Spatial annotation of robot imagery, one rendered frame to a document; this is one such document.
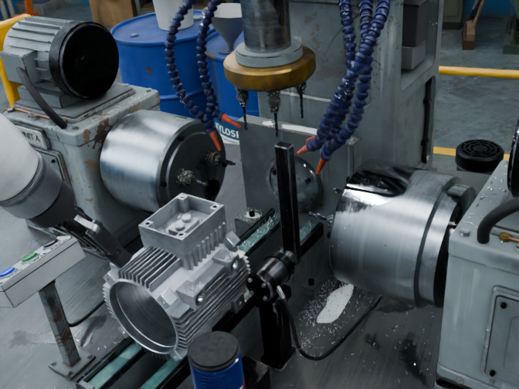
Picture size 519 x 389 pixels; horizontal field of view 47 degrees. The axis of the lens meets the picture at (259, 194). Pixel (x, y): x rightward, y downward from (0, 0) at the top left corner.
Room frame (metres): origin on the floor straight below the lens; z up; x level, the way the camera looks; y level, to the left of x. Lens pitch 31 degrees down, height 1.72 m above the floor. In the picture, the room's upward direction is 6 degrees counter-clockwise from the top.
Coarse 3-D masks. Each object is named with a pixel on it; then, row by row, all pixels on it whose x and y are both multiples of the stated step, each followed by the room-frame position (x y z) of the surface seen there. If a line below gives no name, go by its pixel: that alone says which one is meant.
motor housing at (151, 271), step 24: (144, 264) 0.81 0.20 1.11; (168, 264) 0.82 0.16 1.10; (216, 264) 0.85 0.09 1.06; (240, 264) 0.87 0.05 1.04; (120, 288) 0.85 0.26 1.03; (144, 288) 0.77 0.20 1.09; (216, 288) 0.81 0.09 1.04; (240, 288) 0.87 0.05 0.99; (120, 312) 0.84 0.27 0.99; (144, 312) 0.86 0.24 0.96; (168, 312) 0.75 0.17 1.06; (192, 312) 0.77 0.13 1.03; (216, 312) 0.80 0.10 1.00; (144, 336) 0.82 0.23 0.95; (168, 336) 0.81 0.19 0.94; (192, 336) 0.75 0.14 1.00
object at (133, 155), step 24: (120, 120) 1.33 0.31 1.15; (144, 120) 1.29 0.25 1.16; (168, 120) 1.27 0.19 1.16; (192, 120) 1.26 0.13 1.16; (120, 144) 1.25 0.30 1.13; (144, 144) 1.21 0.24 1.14; (168, 144) 1.19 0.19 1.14; (192, 144) 1.24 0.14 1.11; (120, 168) 1.21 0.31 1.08; (144, 168) 1.17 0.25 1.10; (168, 168) 1.17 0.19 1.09; (192, 168) 1.23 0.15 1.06; (216, 168) 1.29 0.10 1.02; (120, 192) 1.22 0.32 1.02; (144, 192) 1.16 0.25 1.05; (168, 192) 1.16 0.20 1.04; (192, 192) 1.22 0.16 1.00; (216, 192) 1.27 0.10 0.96
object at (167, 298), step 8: (232, 232) 0.91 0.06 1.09; (224, 240) 0.90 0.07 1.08; (232, 240) 0.89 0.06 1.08; (112, 272) 0.83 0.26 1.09; (112, 280) 0.82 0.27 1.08; (168, 288) 0.77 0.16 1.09; (160, 296) 0.75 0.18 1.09; (168, 296) 0.75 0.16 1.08; (176, 296) 0.76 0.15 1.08; (168, 304) 0.74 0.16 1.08; (120, 328) 0.83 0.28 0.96; (128, 336) 0.82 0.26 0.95; (176, 352) 0.75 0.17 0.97; (184, 352) 0.75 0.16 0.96; (176, 360) 0.75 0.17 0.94
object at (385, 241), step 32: (352, 192) 0.91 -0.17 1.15; (384, 192) 0.89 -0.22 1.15; (416, 192) 0.87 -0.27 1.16; (448, 192) 0.87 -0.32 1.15; (352, 224) 0.87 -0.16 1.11; (384, 224) 0.84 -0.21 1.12; (416, 224) 0.82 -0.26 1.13; (448, 224) 0.81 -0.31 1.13; (352, 256) 0.85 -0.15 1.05; (384, 256) 0.82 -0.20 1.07; (416, 256) 0.79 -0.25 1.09; (448, 256) 0.82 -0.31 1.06; (384, 288) 0.82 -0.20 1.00; (416, 288) 0.79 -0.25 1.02
